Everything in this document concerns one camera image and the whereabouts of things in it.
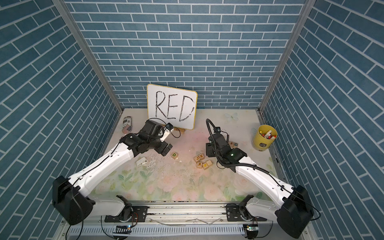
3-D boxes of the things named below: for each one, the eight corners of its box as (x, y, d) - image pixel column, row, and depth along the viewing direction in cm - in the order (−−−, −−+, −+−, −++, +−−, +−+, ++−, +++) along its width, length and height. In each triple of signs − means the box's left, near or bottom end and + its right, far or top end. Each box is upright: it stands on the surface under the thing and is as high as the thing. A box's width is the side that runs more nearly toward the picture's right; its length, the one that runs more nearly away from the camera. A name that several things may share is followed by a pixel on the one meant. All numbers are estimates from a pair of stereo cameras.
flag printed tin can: (124, 134, 107) (122, 131, 105) (124, 120, 116) (122, 117, 114) (132, 133, 109) (130, 129, 106) (132, 118, 118) (130, 115, 115)
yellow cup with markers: (252, 152, 99) (259, 138, 87) (248, 138, 106) (255, 124, 94) (270, 152, 99) (280, 139, 87) (265, 138, 106) (274, 124, 94)
